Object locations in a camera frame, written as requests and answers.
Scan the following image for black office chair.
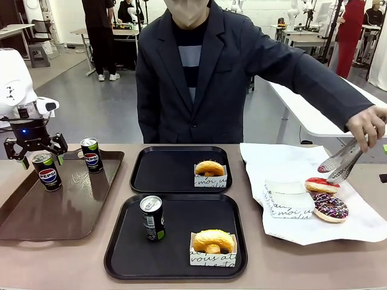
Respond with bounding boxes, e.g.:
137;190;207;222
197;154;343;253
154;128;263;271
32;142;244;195
29;19;53;47

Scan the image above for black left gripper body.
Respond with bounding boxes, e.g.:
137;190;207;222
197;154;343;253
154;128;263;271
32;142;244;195
10;118;51;153

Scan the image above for chocolate sprinkle donut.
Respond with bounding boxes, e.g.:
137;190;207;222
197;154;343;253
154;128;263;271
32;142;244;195
311;191;350;224

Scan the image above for large black plastic tray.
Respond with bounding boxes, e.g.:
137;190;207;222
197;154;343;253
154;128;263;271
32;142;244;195
103;193;249;280

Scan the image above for white paper sheet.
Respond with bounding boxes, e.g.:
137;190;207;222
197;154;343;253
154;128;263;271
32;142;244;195
239;142;387;246

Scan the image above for background work table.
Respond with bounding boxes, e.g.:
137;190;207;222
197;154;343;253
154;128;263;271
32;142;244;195
70;28;140;77

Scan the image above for white printed paper box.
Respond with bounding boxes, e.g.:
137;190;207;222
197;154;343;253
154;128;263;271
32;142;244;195
265;192;316;219
264;179;307;196

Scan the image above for standing person in black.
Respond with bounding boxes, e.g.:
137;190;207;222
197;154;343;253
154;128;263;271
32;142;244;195
81;0;121;82

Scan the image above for seated person in black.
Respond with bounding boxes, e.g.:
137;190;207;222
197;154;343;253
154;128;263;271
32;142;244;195
362;0;383;27

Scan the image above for red glazed donut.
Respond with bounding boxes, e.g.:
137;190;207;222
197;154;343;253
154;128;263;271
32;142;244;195
304;176;341;195

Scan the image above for large white table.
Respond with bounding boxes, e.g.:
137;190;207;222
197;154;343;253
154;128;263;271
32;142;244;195
265;79;387;143

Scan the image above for person's left forearm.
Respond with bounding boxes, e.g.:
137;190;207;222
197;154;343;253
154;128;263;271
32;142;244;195
288;50;375;133

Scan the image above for person's left hand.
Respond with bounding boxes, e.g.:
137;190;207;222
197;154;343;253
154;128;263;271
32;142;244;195
345;105;387;153

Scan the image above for small black plastic tray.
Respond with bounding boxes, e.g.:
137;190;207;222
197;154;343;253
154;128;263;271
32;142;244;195
129;146;233;195

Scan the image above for black Pepsi can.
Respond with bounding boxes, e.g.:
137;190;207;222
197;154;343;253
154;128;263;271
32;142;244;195
139;195;166;242
80;137;104;174
31;152;63;193

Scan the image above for person in navy blazer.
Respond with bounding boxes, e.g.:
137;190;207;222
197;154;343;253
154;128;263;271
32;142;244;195
135;0;374;144

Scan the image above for white background table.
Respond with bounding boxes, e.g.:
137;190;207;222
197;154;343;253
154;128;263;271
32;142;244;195
271;23;337;57

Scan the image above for grey plastic stool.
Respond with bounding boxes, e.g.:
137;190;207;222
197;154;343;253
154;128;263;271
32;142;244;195
28;44;51;68

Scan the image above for person's right forearm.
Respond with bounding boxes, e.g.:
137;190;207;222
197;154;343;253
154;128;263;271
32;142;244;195
135;96;160;144

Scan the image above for black tripod stand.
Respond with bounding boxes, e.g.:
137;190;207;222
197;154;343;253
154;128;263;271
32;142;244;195
319;0;345;65

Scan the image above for light wooden desk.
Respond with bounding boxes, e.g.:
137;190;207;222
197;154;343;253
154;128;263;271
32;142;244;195
0;24;36;61

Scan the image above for metal serving tongs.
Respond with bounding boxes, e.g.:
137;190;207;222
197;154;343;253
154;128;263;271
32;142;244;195
317;137;369;185

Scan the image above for yellow glazed donut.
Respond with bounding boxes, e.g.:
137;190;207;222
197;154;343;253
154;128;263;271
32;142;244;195
194;160;226;178
193;229;235;255

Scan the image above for brown plastic tray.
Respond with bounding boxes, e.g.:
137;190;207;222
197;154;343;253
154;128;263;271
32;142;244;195
0;150;126;242

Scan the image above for person in red apron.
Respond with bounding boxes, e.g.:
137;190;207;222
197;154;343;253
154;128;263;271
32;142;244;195
329;0;367;79

